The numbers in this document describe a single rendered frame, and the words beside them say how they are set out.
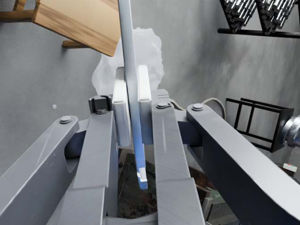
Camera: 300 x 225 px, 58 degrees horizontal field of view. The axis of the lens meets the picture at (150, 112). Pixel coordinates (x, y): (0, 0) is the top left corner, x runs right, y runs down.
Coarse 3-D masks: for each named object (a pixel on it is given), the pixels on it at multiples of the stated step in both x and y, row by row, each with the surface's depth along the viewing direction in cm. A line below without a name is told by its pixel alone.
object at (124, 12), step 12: (120, 0) 17; (120, 12) 17; (120, 24) 18; (132, 36) 17; (132, 48) 18; (132, 60) 18; (132, 72) 18; (132, 84) 18; (132, 96) 18; (132, 108) 19; (132, 120) 19; (132, 132) 20; (144, 156) 21; (144, 168) 36; (144, 180) 24
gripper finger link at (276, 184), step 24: (192, 120) 13; (216, 120) 13; (216, 144) 11; (240, 144) 11; (216, 168) 12; (240, 168) 10; (264, 168) 9; (240, 192) 10; (264, 192) 8; (288, 192) 8; (240, 216) 10; (264, 216) 9; (288, 216) 8
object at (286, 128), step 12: (240, 108) 263; (252, 108) 292; (264, 108) 248; (288, 108) 258; (288, 120) 260; (240, 132) 301; (276, 132) 242; (288, 132) 242; (276, 144) 249; (288, 144) 246
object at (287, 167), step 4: (280, 164) 323; (284, 164) 315; (288, 164) 314; (280, 168) 318; (284, 168) 315; (288, 168) 312; (292, 168) 309; (296, 168) 310; (288, 172) 312; (292, 172) 310; (292, 176) 309
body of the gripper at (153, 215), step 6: (144, 216) 8; (150, 216) 8; (156, 216) 8; (108, 222) 8; (114, 222) 8; (120, 222) 8; (126, 222) 8; (132, 222) 8; (138, 222) 8; (144, 222) 8; (150, 222) 8; (156, 222) 8
